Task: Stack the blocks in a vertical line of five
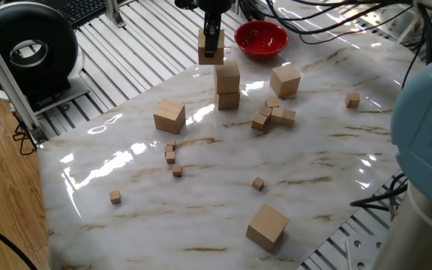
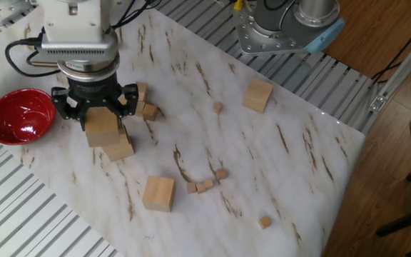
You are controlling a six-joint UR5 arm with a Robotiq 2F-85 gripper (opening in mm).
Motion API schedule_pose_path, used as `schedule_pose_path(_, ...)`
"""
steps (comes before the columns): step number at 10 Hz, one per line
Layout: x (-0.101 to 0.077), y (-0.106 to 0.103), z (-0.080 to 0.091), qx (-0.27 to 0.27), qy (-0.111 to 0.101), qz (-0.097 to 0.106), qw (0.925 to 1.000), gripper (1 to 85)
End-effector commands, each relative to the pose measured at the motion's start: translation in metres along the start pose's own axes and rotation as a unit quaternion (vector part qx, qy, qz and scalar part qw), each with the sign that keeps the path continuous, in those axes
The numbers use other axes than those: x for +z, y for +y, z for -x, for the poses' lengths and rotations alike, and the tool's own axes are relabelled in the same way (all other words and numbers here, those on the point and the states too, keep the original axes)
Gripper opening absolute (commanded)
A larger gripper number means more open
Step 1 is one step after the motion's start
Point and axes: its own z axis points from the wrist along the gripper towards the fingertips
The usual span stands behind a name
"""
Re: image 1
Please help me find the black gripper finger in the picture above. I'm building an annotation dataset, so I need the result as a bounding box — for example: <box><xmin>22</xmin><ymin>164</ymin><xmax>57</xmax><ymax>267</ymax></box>
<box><xmin>202</xmin><ymin>13</ymin><xmax>224</xmax><ymax>59</ymax></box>

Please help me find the thick black gripper cable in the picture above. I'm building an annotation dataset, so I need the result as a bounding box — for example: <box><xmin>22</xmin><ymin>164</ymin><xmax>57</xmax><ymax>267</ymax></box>
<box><xmin>238</xmin><ymin>0</ymin><xmax>414</xmax><ymax>46</ymax></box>

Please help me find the thin black cable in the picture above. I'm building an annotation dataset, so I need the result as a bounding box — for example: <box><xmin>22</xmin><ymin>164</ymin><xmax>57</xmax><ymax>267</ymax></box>
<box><xmin>400</xmin><ymin>7</ymin><xmax>432</xmax><ymax>90</ymax></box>

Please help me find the black base cable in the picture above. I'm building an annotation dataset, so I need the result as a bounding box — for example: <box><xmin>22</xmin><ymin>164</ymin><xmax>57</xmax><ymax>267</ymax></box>
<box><xmin>349</xmin><ymin>172</ymin><xmax>409</xmax><ymax>222</ymax></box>

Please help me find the tangled black cable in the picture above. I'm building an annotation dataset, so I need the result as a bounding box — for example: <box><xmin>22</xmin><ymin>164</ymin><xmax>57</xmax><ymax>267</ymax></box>
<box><xmin>11</xmin><ymin>112</ymin><xmax>37</xmax><ymax>157</ymax></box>

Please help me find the black round object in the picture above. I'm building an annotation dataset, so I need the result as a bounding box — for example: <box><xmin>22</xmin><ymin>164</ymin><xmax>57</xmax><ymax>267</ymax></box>
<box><xmin>173</xmin><ymin>0</ymin><xmax>200</xmax><ymax>11</ymax></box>

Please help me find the aluminium frame profile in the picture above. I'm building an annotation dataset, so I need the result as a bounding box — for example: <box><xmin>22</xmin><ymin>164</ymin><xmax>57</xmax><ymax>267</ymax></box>
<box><xmin>105</xmin><ymin>0</ymin><xmax>127</xmax><ymax>29</ymax></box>
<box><xmin>0</xmin><ymin>13</ymin><xmax>49</xmax><ymax>146</ymax></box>

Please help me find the black floor cable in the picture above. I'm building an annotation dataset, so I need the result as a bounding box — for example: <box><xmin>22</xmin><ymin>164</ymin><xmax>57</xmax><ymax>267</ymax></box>
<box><xmin>0</xmin><ymin>211</ymin><xmax>39</xmax><ymax>270</ymax></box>

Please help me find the red bowl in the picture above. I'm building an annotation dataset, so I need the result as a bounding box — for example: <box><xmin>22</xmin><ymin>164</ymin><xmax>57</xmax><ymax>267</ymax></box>
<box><xmin>234</xmin><ymin>20</ymin><xmax>290</xmax><ymax>62</ymax></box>

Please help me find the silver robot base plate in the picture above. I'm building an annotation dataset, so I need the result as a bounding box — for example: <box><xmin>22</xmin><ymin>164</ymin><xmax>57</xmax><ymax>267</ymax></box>
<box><xmin>345</xmin><ymin>234</ymin><xmax>388</xmax><ymax>270</ymax></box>

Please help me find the marble pattern board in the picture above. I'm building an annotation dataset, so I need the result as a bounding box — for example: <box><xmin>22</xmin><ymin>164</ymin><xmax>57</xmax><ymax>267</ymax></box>
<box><xmin>37</xmin><ymin>0</ymin><xmax>427</xmax><ymax>270</ymax></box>

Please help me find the black keyboard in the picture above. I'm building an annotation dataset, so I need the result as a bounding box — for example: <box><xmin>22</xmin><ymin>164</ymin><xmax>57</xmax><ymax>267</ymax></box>
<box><xmin>31</xmin><ymin>0</ymin><xmax>129</xmax><ymax>29</ymax></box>

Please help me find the large wooden cube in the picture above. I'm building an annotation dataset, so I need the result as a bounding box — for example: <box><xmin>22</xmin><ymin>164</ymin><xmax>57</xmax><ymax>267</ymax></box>
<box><xmin>197</xmin><ymin>28</ymin><xmax>226</xmax><ymax>66</ymax></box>
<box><xmin>213</xmin><ymin>60</ymin><xmax>242</xmax><ymax>95</ymax></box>
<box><xmin>245</xmin><ymin>203</ymin><xmax>290</xmax><ymax>253</ymax></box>
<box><xmin>215</xmin><ymin>91</ymin><xmax>242</xmax><ymax>111</ymax></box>
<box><xmin>153</xmin><ymin>97</ymin><xmax>187</xmax><ymax>136</ymax></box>
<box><xmin>268</xmin><ymin>63</ymin><xmax>302</xmax><ymax>100</ymax></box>

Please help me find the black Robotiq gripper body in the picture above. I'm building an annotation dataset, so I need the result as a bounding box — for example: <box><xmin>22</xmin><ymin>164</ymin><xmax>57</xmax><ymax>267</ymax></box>
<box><xmin>196</xmin><ymin>0</ymin><xmax>234</xmax><ymax>17</ymax></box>

